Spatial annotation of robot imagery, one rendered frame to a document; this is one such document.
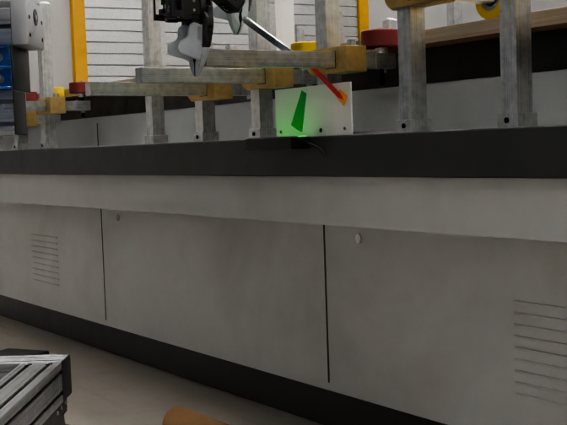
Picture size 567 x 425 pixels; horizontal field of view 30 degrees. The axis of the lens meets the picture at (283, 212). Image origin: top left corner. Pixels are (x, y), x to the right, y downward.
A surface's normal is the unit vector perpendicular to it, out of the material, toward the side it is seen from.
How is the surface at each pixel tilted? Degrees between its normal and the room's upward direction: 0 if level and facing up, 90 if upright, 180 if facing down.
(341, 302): 90
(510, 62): 90
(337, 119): 90
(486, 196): 90
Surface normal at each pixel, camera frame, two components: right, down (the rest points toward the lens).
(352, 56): 0.56, 0.04
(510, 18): -0.83, 0.07
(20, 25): -0.01, 0.07
